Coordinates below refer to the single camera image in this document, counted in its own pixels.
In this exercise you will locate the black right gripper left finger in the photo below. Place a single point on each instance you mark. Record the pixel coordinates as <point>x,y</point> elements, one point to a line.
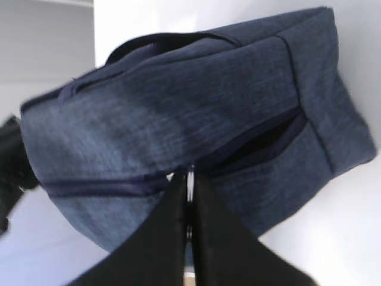
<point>155,253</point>

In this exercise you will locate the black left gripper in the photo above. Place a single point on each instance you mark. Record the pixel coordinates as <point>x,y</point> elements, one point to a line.
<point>16,173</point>

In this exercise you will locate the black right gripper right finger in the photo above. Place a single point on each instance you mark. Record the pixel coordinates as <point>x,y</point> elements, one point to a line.
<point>226,253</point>

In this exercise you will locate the dark blue insulated lunch bag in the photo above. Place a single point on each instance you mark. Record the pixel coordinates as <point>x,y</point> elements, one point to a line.
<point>258,106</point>

